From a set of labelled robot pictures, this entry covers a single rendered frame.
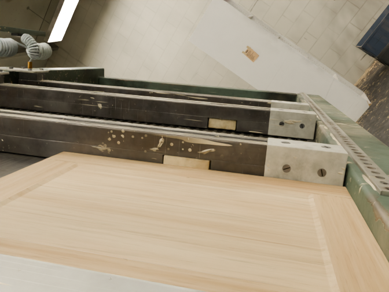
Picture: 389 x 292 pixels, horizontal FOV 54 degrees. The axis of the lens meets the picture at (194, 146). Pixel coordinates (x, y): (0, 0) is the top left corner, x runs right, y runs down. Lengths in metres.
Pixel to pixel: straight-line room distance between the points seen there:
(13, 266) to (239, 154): 0.41
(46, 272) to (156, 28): 5.97
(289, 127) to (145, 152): 0.53
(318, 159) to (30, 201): 0.42
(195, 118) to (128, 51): 5.36
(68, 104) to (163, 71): 5.04
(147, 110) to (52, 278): 0.89
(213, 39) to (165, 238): 4.16
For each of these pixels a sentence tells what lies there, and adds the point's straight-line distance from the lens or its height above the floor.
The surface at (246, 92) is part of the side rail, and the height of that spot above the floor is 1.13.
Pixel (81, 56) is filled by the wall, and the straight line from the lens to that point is 6.88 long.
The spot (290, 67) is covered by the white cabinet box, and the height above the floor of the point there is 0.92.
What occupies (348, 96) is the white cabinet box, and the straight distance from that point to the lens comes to 4.48.
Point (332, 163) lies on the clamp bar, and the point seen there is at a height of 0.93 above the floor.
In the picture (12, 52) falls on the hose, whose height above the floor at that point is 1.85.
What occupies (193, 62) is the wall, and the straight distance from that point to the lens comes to 6.07.
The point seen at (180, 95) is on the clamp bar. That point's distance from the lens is 1.36.
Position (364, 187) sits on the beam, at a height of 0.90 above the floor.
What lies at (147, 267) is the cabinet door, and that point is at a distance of 0.36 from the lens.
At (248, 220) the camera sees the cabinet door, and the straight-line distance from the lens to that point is 0.47.
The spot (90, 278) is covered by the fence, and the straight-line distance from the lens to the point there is 0.30.
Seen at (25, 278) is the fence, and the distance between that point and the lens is 0.31.
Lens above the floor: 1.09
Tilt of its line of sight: 2 degrees up
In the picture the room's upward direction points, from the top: 54 degrees counter-clockwise
